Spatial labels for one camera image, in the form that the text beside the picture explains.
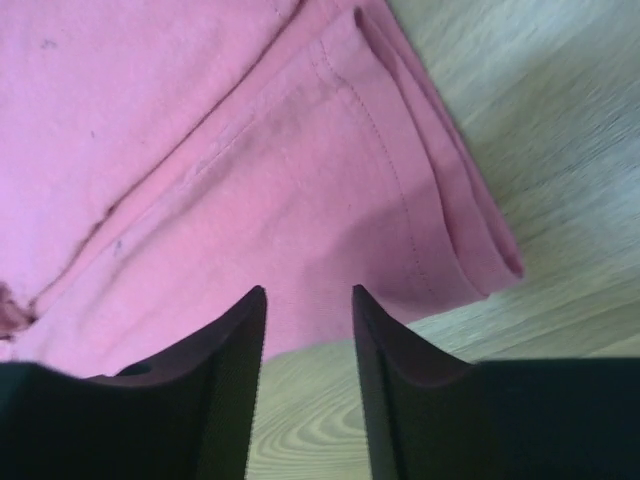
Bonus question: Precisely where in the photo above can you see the pink t shirt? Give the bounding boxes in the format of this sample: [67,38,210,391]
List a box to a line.
[1,1,523,377]

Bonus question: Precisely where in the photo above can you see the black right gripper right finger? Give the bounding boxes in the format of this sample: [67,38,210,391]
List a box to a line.
[352,286,639,479]

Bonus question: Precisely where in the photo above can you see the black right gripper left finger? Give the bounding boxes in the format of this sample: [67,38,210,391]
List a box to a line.
[1,287,267,479]

